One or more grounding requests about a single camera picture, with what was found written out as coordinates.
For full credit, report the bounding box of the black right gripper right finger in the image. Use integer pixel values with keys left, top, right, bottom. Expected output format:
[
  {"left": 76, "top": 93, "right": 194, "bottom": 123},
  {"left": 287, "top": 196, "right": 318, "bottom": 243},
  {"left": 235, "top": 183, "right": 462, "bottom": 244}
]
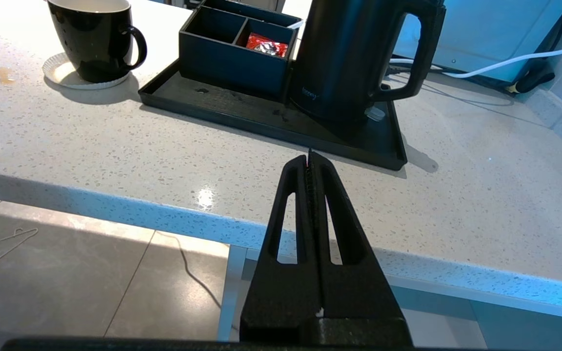
[{"left": 311, "top": 154, "right": 407, "bottom": 318}]

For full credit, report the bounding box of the white counter side panel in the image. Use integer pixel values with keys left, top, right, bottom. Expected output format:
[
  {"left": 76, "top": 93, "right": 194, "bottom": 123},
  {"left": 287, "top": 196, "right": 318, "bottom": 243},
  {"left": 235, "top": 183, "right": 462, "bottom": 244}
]
[{"left": 218, "top": 244, "right": 562, "bottom": 349}]

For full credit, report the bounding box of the black serving tray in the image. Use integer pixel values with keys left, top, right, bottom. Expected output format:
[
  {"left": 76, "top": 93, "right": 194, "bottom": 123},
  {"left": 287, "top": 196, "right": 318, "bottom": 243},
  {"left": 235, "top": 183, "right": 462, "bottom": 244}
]
[{"left": 138, "top": 58, "right": 408, "bottom": 171}]

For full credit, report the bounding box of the white power cable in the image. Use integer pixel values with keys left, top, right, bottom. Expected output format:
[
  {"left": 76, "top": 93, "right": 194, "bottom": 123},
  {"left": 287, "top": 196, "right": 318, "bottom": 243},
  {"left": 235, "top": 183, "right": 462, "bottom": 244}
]
[{"left": 391, "top": 37, "right": 562, "bottom": 79}]

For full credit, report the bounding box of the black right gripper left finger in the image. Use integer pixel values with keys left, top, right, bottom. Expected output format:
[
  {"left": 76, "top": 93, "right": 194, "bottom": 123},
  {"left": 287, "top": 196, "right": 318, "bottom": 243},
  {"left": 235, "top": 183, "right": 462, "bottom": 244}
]
[{"left": 240, "top": 155, "right": 322, "bottom": 342}]

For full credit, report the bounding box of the black sachet organiser box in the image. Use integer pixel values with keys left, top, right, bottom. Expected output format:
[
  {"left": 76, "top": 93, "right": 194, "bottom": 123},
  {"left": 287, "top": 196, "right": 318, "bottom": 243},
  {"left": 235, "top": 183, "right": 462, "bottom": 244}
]
[{"left": 179, "top": 0, "right": 304, "bottom": 100}]

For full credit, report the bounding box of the silver microwave oven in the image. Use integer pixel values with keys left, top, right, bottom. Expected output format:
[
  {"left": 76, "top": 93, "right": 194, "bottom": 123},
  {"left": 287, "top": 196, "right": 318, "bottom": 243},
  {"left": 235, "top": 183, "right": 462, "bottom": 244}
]
[{"left": 393, "top": 0, "right": 562, "bottom": 83}]

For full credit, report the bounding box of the thin black floor cable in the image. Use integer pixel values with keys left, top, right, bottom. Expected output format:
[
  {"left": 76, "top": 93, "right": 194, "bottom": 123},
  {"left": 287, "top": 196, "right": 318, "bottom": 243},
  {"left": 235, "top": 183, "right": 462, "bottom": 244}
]
[{"left": 157, "top": 231, "right": 224, "bottom": 310}]

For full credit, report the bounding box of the black kettle base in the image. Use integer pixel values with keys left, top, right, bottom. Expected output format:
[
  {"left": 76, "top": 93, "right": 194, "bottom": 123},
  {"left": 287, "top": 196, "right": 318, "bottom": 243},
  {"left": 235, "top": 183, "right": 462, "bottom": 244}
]
[{"left": 291, "top": 95, "right": 394, "bottom": 147}]

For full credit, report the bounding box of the red snack packet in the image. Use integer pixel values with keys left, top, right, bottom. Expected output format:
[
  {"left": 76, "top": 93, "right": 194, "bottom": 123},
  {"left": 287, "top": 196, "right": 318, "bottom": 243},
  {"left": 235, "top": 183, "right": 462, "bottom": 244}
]
[{"left": 246, "top": 32, "right": 289, "bottom": 58}]

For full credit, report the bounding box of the black electric kettle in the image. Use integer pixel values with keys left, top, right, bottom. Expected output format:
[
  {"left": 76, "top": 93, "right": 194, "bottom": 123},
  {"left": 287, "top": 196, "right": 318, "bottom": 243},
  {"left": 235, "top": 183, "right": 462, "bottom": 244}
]
[{"left": 288, "top": 0, "right": 447, "bottom": 125}]

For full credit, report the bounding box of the black mug white inside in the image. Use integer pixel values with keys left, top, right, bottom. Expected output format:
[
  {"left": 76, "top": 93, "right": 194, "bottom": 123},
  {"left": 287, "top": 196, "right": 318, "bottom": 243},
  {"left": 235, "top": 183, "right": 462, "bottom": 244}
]
[{"left": 47, "top": 0, "right": 148, "bottom": 83}]

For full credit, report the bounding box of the white round coaster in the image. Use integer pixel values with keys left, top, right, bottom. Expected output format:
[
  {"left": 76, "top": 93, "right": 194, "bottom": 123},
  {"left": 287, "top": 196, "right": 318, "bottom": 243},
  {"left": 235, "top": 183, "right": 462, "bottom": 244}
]
[{"left": 43, "top": 52, "right": 131, "bottom": 90}]

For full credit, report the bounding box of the black microwave power cord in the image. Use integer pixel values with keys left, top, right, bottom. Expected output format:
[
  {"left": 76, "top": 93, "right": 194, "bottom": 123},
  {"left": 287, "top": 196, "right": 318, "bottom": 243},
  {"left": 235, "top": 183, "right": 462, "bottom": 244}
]
[{"left": 505, "top": 5, "right": 562, "bottom": 96}]

